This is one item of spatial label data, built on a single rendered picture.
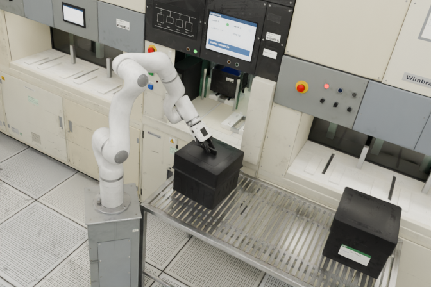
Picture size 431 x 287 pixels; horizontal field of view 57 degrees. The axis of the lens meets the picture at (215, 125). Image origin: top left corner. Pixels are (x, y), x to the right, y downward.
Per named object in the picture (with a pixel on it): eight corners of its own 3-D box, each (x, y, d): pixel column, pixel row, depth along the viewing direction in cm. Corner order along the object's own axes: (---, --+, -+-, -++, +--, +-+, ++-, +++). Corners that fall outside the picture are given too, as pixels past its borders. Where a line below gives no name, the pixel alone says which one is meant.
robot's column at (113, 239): (91, 316, 237) (84, 223, 198) (90, 277, 259) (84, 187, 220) (139, 307, 246) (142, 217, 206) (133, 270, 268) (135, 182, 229)
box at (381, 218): (320, 255, 199) (333, 218, 186) (332, 220, 221) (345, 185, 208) (378, 281, 189) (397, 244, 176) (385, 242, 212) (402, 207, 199)
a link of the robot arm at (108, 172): (106, 185, 196) (104, 145, 184) (89, 165, 208) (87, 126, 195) (127, 177, 204) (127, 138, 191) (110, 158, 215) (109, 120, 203)
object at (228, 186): (199, 166, 248) (202, 143, 240) (237, 186, 237) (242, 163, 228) (171, 188, 228) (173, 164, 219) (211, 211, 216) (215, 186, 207)
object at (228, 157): (170, 167, 220) (172, 148, 213) (201, 145, 242) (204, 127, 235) (215, 191, 207) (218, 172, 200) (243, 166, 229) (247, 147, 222)
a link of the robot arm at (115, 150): (113, 150, 204) (129, 167, 194) (92, 152, 195) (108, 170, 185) (138, 58, 187) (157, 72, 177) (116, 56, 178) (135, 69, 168)
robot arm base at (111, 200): (93, 216, 203) (92, 188, 193) (92, 191, 218) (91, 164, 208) (132, 212, 208) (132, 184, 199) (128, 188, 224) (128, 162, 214)
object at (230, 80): (207, 93, 304) (211, 54, 288) (219, 84, 320) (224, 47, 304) (235, 104, 296) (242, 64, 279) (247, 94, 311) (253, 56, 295)
